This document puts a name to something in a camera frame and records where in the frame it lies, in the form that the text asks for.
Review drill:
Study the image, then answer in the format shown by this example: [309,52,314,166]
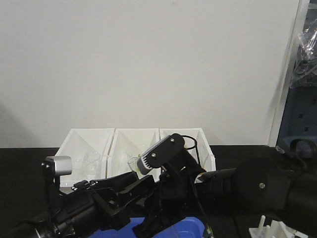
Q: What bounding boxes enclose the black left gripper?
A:
[53,172,154,230]

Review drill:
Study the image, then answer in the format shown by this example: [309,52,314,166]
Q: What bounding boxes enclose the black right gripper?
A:
[133,150,205,235]

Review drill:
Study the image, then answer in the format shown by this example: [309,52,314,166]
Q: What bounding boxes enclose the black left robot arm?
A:
[2,172,156,238]

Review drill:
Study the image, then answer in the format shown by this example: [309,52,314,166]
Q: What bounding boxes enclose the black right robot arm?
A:
[133,134,317,238]

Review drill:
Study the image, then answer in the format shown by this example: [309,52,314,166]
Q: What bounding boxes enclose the white test tube rack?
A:
[249,215,308,238]

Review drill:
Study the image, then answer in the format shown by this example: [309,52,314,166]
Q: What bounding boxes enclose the blue plastic tray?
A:
[90,217,205,238]

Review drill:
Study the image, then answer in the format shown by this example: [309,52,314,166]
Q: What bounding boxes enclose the small glass beakers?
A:
[72,152,101,180]

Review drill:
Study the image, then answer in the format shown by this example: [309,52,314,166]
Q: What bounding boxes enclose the middle white storage bin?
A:
[106,128,160,178]

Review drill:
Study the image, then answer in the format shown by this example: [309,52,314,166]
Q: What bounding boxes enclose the white storage bin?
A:
[159,128,216,172]
[106,128,160,178]
[56,128,115,189]

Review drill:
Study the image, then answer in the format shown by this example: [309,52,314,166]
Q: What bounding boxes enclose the left white storage bin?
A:
[56,128,115,189]

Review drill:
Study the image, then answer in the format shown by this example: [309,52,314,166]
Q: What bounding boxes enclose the right white storage bin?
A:
[159,128,216,172]

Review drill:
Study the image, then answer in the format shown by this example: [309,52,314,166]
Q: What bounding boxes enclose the blue-grey drying pegboard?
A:
[276,0,317,155]

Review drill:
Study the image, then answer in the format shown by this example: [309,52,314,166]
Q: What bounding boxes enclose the plastic bag of pegs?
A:
[290,12,317,88]

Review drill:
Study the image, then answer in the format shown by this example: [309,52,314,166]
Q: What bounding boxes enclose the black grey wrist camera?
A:
[137,133,185,175]

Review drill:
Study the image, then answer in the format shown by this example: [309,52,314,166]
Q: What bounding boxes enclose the black wire tripod stand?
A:
[181,135,201,165]

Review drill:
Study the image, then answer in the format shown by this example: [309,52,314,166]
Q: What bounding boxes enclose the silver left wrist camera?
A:
[41,155,73,196]

